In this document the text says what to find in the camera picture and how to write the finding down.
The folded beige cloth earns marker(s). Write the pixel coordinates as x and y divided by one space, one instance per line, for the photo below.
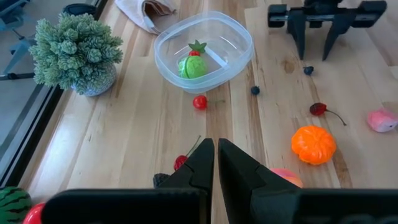
136 12

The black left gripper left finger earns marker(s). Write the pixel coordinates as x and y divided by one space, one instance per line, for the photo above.
186 199

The dark blueberry toy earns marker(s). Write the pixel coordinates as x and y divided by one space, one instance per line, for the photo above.
308 70
255 90

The red cherry tomato green stem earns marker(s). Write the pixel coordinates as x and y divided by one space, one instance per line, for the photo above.
200 102

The dark red cherry with stem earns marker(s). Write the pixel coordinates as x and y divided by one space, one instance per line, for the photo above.
317 109

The pink fuzzy peach toy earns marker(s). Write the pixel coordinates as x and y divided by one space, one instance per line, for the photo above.
382 120

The small striped watermelon toy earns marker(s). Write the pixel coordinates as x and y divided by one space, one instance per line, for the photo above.
14 203

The orange tangerine toy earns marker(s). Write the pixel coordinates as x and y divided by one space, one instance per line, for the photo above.
313 145

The smooth orange-pink peach toy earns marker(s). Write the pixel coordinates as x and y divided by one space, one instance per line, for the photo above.
290 178

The glossy red fruit green leaves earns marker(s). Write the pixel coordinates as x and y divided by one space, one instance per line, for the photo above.
198 47

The blackberry toy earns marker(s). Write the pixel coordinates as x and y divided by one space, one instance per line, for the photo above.
160 180

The clear plastic tupperware container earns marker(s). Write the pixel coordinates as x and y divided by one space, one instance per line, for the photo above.
217 81

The black long table edge rail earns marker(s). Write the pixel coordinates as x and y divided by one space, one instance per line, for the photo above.
29 137

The grey chair base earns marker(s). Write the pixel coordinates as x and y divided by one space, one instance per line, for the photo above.
20 46

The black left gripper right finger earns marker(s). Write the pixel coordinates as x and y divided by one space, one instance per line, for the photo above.
248 199

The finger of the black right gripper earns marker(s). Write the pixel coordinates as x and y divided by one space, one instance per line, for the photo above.
340 26
298 31

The potted green succulent plant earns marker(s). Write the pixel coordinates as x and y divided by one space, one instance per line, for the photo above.
76 49

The green apple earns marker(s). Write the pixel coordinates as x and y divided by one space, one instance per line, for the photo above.
192 67

